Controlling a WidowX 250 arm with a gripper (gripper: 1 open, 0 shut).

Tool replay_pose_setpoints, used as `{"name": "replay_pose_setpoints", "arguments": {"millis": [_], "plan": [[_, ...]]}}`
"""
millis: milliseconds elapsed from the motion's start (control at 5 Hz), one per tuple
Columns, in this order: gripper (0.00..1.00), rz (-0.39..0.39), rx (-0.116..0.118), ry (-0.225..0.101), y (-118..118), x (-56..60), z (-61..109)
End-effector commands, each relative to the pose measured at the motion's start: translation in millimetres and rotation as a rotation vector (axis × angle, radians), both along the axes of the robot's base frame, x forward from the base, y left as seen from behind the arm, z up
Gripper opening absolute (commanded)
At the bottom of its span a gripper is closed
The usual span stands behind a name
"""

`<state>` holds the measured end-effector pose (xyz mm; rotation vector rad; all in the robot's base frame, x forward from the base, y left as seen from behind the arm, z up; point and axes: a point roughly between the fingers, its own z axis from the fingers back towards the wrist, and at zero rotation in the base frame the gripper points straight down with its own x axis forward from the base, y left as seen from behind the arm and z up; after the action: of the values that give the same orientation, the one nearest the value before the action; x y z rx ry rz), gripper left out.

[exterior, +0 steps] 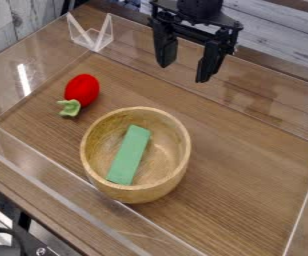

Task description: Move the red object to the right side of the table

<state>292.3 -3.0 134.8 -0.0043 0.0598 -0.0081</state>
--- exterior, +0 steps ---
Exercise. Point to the black table leg bracket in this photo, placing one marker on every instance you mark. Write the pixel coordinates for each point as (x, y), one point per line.
(34, 246)

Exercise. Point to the round wooden bowl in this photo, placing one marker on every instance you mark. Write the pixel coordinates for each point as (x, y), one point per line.
(165, 159)

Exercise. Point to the red plush strawberry toy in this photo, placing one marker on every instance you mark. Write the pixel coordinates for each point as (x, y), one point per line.
(81, 93)

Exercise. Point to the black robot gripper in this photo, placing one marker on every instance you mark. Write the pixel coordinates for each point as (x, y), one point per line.
(198, 21)

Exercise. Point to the green rectangular block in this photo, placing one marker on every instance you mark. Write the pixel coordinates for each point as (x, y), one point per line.
(129, 155)

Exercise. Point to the clear acrylic corner bracket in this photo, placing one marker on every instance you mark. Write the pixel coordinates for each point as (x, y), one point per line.
(91, 38)

